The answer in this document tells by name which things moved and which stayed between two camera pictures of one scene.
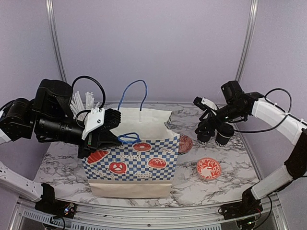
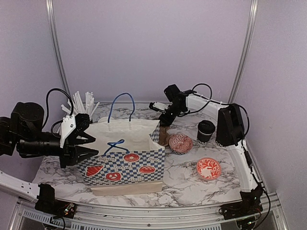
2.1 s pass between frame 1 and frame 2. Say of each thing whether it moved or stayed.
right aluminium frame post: stayed
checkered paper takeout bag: moved
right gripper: moved
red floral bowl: stayed
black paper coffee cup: stayed
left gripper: moved
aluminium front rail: stayed
